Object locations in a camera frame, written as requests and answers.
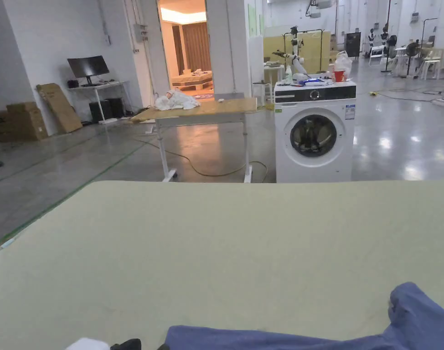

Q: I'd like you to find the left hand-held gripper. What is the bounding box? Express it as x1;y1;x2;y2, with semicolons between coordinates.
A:
66;337;170;350

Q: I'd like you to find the black standing fan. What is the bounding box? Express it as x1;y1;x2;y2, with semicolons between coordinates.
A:
403;41;420;79

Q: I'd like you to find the white desk with monitor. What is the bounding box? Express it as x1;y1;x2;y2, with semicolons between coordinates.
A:
67;55;130;124

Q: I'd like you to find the white round stool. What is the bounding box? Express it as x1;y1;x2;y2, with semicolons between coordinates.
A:
252;82;272;107

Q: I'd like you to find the bed with pale green sheet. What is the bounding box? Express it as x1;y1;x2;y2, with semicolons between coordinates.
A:
0;180;444;350

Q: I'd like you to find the black cabinet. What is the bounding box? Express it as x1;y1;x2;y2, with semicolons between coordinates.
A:
345;32;362;59

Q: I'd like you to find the white plastic chair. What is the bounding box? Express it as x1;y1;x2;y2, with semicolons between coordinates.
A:
418;49;444;81

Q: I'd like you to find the black computer tower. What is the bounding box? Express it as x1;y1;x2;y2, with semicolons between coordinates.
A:
108;98;125;118
88;100;112;123

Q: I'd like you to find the yellow floor cable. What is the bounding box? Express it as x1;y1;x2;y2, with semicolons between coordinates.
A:
134;136;268;179

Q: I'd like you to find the brown carton box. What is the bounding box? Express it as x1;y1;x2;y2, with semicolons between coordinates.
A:
0;102;49;143

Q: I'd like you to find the white washing machine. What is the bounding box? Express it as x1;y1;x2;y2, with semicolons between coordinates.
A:
274;51;357;184

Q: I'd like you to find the flat brown carton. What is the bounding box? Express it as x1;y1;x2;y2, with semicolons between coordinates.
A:
36;83;84;134

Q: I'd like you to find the wooden table with white cloths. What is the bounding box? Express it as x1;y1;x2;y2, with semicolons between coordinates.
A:
130;89;258;183

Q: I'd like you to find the blue garment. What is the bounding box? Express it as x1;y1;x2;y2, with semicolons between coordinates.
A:
165;282;444;350

